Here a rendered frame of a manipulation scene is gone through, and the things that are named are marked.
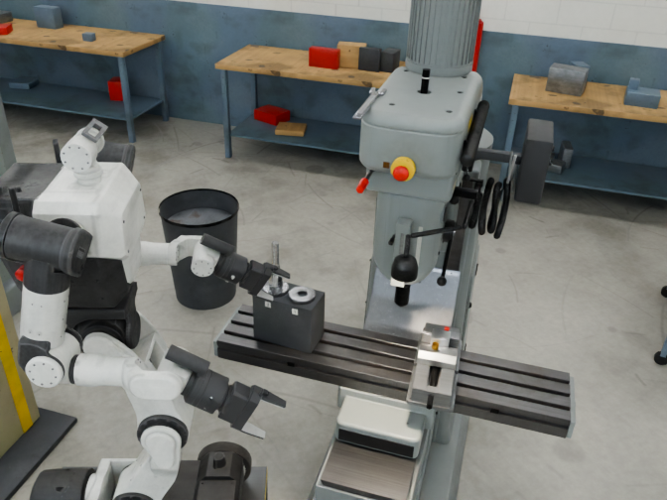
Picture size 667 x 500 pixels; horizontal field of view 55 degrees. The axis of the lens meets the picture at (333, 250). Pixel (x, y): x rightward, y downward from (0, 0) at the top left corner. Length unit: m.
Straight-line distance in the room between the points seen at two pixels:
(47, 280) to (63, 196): 0.21
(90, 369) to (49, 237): 0.32
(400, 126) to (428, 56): 0.39
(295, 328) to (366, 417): 0.38
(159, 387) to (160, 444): 0.48
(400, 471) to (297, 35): 4.89
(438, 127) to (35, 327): 1.00
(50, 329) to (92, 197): 0.29
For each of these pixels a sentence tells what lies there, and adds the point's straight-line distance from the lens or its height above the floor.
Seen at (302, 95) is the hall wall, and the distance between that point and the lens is 6.53.
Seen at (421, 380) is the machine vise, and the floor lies 1.03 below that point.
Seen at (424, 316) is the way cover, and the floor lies 0.96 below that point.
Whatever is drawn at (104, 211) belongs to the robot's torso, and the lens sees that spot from 1.48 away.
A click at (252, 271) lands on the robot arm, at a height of 1.36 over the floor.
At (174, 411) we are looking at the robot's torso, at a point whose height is 1.09.
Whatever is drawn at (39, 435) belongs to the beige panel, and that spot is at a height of 0.03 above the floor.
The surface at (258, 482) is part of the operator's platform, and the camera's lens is 2.59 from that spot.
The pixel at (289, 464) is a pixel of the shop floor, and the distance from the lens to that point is 3.16.
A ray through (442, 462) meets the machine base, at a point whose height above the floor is 0.20.
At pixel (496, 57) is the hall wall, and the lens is 6.06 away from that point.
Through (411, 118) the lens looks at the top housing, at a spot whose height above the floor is 1.89.
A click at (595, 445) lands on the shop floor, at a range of 3.53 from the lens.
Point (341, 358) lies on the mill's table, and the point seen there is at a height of 0.95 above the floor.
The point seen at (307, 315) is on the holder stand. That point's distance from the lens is 2.13.
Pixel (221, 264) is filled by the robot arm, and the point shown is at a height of 1.40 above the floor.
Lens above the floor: 2.41
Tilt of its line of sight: 31 degrees down
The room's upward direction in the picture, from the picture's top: 2 degrees clockwise
